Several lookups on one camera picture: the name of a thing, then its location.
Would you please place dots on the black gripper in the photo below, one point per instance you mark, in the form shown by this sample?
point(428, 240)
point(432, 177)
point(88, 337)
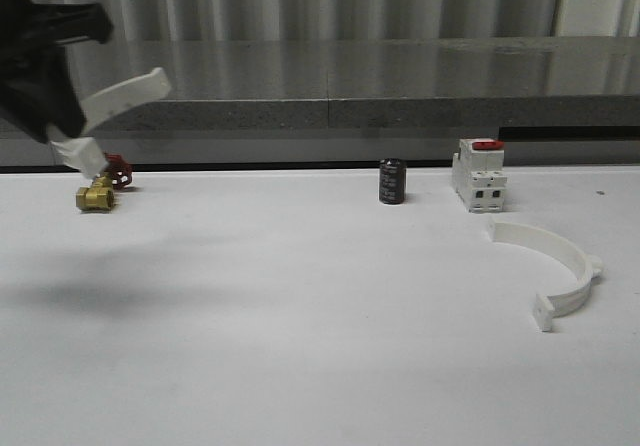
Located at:
point(36, 87)

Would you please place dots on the white half pipe clamp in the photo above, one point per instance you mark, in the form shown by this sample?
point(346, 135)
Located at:
point(83, 153)
point(585, 268)

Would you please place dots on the brass valve red handwheel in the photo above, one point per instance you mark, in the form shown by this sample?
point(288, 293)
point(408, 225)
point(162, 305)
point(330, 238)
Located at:
point(100, 195)

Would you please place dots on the grey stone counter ledge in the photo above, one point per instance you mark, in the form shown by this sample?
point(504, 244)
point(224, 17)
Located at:
point(553, 101)

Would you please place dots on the black cylindrical capacitor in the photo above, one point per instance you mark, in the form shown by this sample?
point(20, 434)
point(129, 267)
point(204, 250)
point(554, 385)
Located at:
point(392, 181)

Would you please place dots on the white circuit breaker red switch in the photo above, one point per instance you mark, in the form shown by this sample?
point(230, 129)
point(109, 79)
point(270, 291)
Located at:
point(477, 174)

